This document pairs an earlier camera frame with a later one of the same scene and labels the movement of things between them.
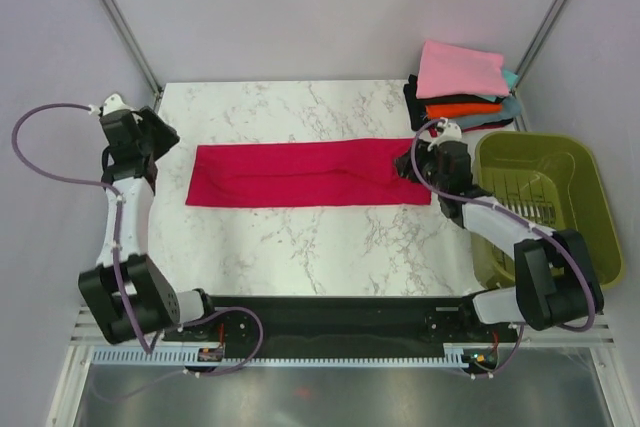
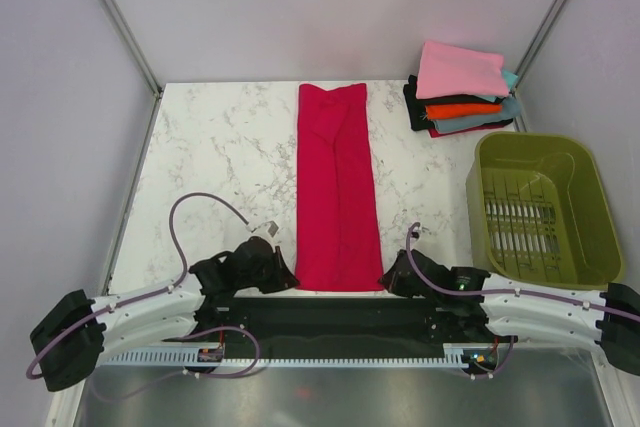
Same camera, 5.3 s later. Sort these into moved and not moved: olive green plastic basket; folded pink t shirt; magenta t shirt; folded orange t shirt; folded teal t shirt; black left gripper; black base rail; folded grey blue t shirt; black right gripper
Moved: magenta t shirt; black right gripper; black left gripper
Not moved: folded orange t shirt; black base rail; folded grey blue t shirt; folded teal t shirt; olive green plastic basket; folded pink t shirt
